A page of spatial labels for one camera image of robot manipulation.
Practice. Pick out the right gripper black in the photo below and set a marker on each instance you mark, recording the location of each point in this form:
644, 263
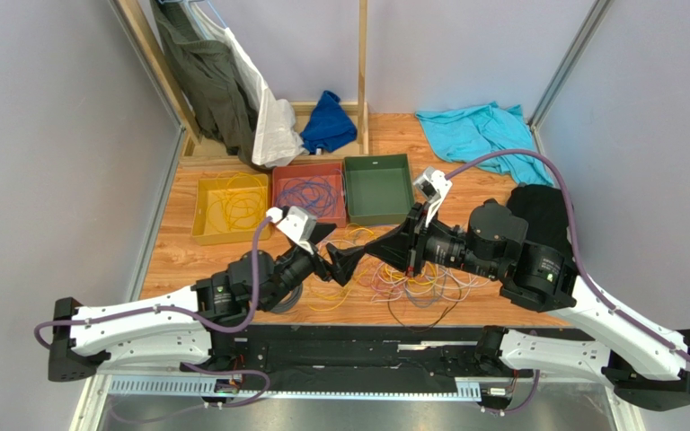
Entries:
414, 240

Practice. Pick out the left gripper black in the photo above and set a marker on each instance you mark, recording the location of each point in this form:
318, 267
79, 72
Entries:
343, 262

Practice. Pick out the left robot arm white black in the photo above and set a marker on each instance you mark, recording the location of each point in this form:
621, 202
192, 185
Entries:
180, 327

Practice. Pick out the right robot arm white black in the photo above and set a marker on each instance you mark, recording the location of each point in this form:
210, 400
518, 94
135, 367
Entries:
643, 363

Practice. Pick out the red plastic bin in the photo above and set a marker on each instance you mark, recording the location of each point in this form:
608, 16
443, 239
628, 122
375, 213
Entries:
316, 187

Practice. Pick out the green plastic bin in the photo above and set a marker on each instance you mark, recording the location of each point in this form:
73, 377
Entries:
378, 189

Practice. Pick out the yellow plastic bin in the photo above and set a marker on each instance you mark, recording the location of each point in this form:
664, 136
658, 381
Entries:
229, 207

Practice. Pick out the white garment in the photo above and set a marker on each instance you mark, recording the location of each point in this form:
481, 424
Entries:
275, 142

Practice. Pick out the dark blue cloth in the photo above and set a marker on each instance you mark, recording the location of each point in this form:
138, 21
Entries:
329, 127

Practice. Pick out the cyan cloth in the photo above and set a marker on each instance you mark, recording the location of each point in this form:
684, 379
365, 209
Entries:
460, 136

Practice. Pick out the black cloth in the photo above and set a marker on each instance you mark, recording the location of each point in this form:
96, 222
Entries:
544, 209

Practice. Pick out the olive green garment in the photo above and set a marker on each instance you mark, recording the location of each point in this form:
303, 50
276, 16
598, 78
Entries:
208, 76

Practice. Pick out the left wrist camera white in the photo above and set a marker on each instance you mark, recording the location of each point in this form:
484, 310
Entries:
296, 223

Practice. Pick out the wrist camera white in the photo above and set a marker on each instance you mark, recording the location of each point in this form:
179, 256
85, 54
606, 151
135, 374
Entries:
296, 223
434, 187

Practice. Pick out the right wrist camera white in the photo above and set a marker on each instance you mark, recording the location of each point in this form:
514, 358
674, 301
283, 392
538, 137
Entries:
434, 187

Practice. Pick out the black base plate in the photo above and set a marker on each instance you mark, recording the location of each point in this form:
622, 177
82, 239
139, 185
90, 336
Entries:
356, 358

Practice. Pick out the wooden rack frame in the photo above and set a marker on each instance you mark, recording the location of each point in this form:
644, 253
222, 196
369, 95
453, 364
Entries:
197, 151

